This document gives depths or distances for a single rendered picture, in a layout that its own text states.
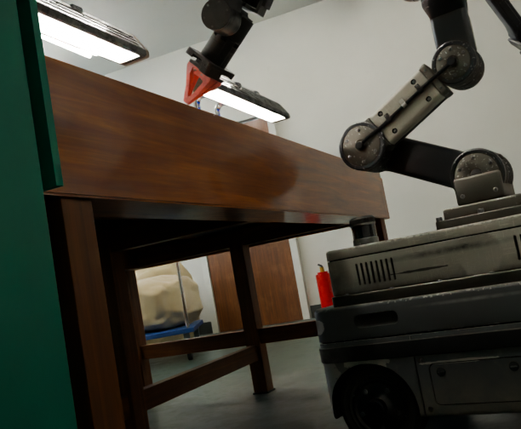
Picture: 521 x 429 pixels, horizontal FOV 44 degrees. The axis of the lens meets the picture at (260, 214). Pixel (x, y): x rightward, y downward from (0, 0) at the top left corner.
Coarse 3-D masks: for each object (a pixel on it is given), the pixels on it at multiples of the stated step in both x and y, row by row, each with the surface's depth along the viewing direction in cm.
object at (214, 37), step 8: (216, 32) 124; (216, 40) 123; (192, 48) 124; (208, 48) 123; (216, 48) 123; (224, 48) 123; (232, 48) 123; (192, 56) 123; (200, 56) 121; (208, 56) 123; (216, 56) 123; (224, 56) 124; (208, 64) 121; (216, 64) 124; (224, 64) 125; (224, 72) 126
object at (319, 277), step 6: (318, 264) 591; (318, 276) 592; (324, 276) 590; (318, 282) 592; (324, 282) 590; (330, 282) 592; (318, 288) 593; (324, 288) 589; (330, 288) 591; (324, 294) 589; (330, 294) 589; (324, 300) 589; (330, 300) 588; (324, 306) 589
